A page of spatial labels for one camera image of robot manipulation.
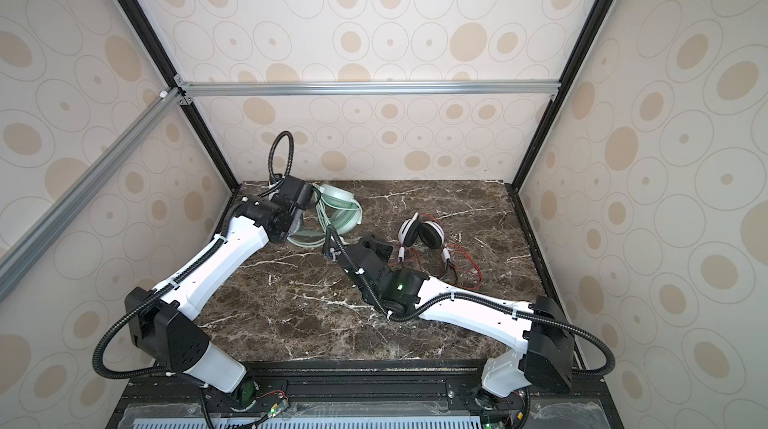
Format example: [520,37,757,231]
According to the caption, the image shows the left slanted aluminium frame bar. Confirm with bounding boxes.
[1,88,181,299]

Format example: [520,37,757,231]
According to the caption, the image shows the right black frame post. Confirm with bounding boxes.
[511,0,638,193]

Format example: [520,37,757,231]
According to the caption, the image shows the horizontal aluminium frame bar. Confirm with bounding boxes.
[180,80,561,97]

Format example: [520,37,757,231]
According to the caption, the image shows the white black red-cabled headphones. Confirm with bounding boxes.
[397,213,484,290]

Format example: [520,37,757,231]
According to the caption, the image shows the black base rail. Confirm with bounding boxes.
[107,359,623,428]

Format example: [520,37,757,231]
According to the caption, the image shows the black frame post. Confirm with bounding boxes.
[116,0,240,193]
[511,0,638,193]

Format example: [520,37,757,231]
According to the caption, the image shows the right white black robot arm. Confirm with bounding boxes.
[323,227,616,398]

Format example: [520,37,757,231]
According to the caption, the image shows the left black frame post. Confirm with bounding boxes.
[116,0,240,193]

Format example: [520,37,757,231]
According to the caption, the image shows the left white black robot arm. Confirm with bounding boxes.
[92,163,320,407]

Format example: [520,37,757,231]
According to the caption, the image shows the mint green wired headphones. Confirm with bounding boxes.
[288,184,363,249]

